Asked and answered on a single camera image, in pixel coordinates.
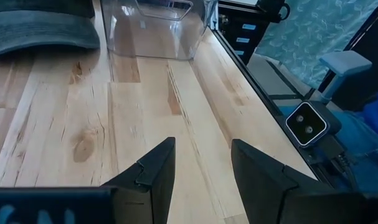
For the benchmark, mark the clear plastic bin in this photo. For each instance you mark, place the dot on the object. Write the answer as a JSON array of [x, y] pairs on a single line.
[[160, 37]]

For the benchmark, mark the black drawer cabinet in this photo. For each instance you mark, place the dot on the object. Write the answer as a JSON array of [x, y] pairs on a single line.
[[235, 28]]

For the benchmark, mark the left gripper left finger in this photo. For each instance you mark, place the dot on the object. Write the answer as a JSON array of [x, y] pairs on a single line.
[[83, 205]]

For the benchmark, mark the grey office chair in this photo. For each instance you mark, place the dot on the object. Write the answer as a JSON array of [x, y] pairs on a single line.
[[344, 62]]

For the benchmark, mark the dark grey baseball cap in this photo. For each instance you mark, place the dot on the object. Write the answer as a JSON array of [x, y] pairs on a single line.
[[36, 31]]

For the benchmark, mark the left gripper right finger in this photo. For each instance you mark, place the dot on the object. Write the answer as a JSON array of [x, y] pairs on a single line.
[[285, 202]]

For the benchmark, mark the person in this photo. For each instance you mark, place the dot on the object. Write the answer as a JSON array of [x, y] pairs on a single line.
[[363, 146]]

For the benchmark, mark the small black table camera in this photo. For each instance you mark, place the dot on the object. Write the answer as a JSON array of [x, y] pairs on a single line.
[[307, 124]]

